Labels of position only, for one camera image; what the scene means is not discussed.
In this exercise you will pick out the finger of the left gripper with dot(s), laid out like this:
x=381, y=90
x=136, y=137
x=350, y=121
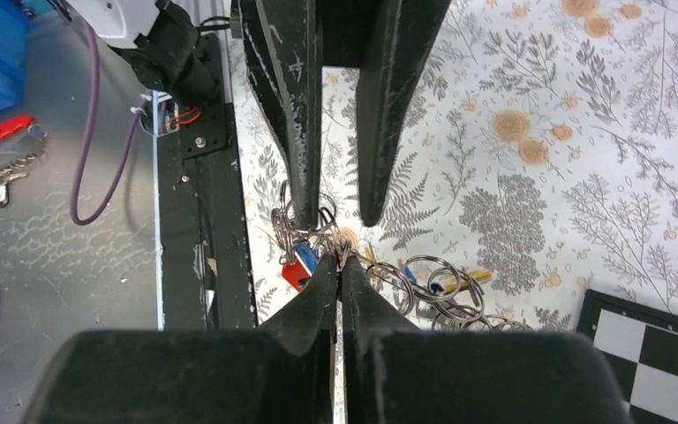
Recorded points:
x=398, y=47
x=283, y=47

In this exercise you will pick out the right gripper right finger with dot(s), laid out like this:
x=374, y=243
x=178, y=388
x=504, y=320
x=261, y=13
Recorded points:
x=397, y=373

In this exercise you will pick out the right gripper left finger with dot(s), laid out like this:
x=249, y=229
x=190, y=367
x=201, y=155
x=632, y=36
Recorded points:
x=279, y=372

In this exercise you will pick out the red key tag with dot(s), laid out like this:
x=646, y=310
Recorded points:
x=296, y=275

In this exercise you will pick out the light blue key tag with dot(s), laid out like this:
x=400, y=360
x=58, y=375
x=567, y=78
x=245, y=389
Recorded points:
x=410, y=275

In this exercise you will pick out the yellow key tag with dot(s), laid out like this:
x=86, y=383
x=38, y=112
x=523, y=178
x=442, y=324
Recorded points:
x=466, y=279

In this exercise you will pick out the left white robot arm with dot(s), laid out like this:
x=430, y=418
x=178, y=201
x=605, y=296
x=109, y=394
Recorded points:
x=159, y=41

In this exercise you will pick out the floral tablecloth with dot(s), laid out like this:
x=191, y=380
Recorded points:
x=541, y=144

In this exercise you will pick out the black white chessboard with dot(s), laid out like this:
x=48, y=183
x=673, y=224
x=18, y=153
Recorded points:
x=641, y=345

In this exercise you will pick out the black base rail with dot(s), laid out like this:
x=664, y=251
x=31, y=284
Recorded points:
x=204, y=273

